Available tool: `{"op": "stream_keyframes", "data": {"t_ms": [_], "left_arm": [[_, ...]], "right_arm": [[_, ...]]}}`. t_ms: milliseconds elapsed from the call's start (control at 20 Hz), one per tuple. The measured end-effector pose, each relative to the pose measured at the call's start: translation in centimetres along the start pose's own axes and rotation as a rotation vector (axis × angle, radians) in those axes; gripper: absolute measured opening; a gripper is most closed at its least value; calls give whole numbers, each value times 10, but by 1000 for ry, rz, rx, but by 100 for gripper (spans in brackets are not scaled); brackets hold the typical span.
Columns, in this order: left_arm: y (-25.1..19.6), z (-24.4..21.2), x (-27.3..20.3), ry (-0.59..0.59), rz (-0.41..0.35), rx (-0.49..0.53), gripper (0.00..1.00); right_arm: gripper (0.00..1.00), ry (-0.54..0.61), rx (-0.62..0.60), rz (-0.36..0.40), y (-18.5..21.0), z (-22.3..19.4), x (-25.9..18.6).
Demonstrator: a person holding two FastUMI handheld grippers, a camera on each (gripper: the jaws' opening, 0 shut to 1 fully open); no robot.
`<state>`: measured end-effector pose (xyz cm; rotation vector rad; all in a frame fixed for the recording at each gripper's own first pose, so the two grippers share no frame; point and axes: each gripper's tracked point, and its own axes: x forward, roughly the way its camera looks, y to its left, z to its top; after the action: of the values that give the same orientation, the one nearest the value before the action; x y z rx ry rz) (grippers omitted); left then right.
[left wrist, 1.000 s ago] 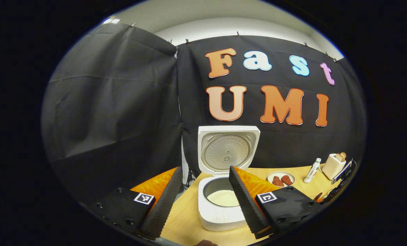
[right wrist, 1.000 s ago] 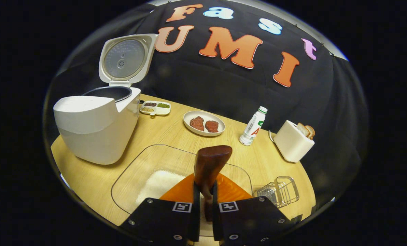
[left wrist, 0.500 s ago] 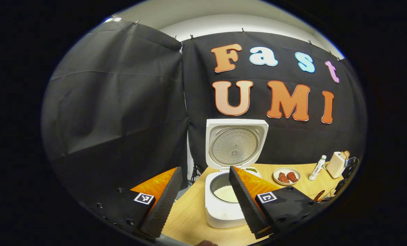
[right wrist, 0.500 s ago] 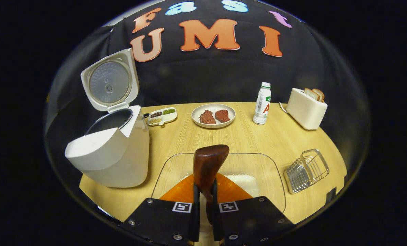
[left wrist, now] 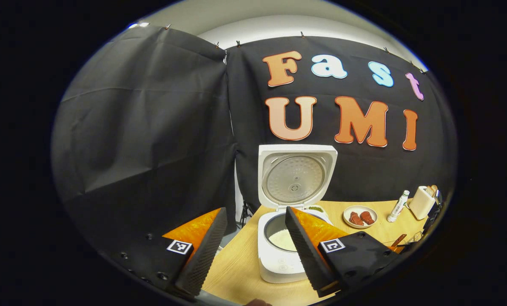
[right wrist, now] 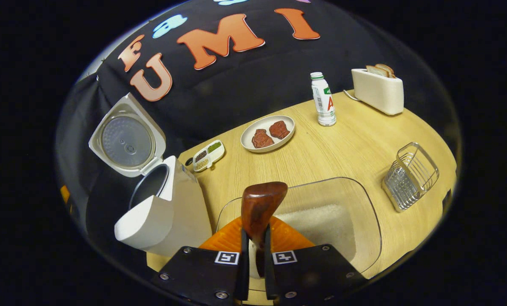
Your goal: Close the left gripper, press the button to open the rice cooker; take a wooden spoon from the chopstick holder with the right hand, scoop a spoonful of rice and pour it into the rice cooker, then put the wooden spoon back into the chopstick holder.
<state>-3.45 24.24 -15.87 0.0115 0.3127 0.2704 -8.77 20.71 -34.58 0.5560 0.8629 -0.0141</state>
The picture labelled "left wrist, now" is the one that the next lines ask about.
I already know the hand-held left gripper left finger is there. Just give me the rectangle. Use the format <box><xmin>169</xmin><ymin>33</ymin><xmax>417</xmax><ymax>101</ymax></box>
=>
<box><xmin>109</xmin><ymin>207</ymin><xmax>228</xmax><ymax>300</ymax></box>

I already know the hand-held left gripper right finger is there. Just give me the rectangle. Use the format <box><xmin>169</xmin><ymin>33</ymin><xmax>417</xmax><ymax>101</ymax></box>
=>
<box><xmin>284</xmin><ymin>206</ymin><xmax>402</xmax><ymax>298</ymax></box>

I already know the white rice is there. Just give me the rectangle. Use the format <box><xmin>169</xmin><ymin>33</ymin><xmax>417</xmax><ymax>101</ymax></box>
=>
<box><xmin>270</xmin><ymin>229</ymin><xmax>297</xmax><ymax>251</ymax></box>

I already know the white rice cooker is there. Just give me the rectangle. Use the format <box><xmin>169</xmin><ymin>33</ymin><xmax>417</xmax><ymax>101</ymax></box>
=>
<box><xmin>258</xmin><ymin>144</ymin><xmax>338</xmax><ymax>284</ymax></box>

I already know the metal wire chopstick holder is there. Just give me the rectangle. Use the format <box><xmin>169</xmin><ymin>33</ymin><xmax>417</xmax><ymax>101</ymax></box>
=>
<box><xmin>383</xmin><ymin>232</ymin><xmax>425</xmax><ymax>252</ymax></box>

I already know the white toaster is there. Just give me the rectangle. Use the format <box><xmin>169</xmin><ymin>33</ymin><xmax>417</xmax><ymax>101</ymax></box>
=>
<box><xmin>408</xmin><ymin>186</ymin><xmax>437</xmax><ymax>220</ymax></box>

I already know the white drink bottle green label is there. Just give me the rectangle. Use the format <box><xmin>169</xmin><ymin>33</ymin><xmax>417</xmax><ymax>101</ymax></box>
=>
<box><xmin>387</xmin><ymin>190</ymin><xmax>410</xmax><ymax>223</ymax></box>

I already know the white round plate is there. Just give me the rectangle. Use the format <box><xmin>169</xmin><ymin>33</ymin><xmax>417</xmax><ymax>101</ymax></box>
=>
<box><xmin>343</xmin><ymin>205</ymin><xmax>378</xmax><ymax>229</ymax></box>

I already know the black tripod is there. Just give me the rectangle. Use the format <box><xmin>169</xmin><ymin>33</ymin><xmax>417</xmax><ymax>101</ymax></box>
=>
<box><xmin>239</xmin><ymin>202</ymin><xmax>254</xmax><ymax>229</ymax></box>

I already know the black backdrop cloth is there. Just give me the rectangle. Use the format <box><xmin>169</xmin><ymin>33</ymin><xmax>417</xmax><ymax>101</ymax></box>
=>
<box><xmin>51</xmin><ymin>23</ymin><xmax>457</xmax><ymax>264</ymax></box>

